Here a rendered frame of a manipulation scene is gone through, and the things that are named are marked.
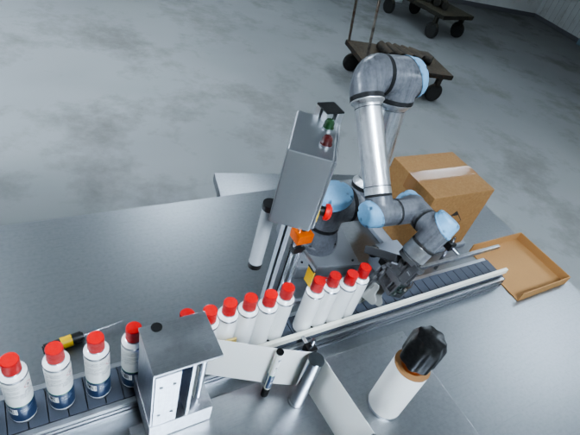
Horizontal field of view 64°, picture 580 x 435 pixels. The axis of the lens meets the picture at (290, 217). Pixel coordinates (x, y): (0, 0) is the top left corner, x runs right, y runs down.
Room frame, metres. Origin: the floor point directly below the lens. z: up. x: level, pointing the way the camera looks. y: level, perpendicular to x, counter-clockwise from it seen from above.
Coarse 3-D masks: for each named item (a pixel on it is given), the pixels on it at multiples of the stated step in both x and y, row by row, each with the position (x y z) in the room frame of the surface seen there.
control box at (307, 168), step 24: (312, 120) 0.90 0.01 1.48; (288, 144) 0.78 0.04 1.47; (312, 144) 0.80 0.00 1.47; (336, 144) 0.84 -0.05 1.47; (288, 168) 0.76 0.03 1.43; (312, 168) 0.76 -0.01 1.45; (288, 192) 0.76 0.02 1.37; (312, 192) 0.76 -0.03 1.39; (288, 216) 0.76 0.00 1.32; (312, 216) 0.77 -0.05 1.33
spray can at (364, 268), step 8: (360, 264) 0.94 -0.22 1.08; (368, 264) 0.94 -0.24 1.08; (360, 272) 0.92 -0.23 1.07; (368, 272) 0.92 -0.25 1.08; (360, 280) 0.92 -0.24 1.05; (368, 280) 0.93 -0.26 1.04; (360, 288) 0.91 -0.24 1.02; (360, 296) 0.92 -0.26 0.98; (352, 304) 0.91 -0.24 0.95; (344, 312) 0.91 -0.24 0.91; (352, 312) 0.92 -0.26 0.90
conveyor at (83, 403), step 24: (480, 264) 1.35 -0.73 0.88; (432, 288) 1.15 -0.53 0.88; (360, 312) 0.95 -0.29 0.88; (384, 312) 0.98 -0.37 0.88; (312, 336) 0.82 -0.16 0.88; (120, 384) 0.52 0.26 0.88; (0, 408) 0.40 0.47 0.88; (48, 408) 0.43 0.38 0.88; (72, 408) 0.44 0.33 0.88; (0, 432) 0.35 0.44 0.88
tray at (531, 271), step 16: (496, 240) 1.56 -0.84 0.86; (512, 240) 1.64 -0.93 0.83; (528, 240) 1.62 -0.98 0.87; (480, 256) 1.46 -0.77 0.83; (496, 256) 1.49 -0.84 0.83; (512, 256) 1.52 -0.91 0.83; (528, 256) 1.56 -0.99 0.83; (544, 256) 1.55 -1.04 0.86; (512, 272) 1.42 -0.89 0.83; (528, 272) 1.46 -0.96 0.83; (544, 272) 1.49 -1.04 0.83; (560, 272) 1.49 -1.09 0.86; (512, 288) 1.33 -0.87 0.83; (528, 288) 1.36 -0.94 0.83; (544, 288) 1.36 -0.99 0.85
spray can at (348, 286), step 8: (352, 272) 0.90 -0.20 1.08; (344, 280) 0.89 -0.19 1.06; (352, 280) 0.88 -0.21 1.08; (344, 288) 0.87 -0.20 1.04; (352, 288) 0.88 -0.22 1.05; (344, 296) 0.87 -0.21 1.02; (352, 296) 0.88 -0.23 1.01; (336, 304) 0.87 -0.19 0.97; (344, 304) 0.87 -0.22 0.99; (336, 312) 0.87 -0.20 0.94; (328, 320) 0.87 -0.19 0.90
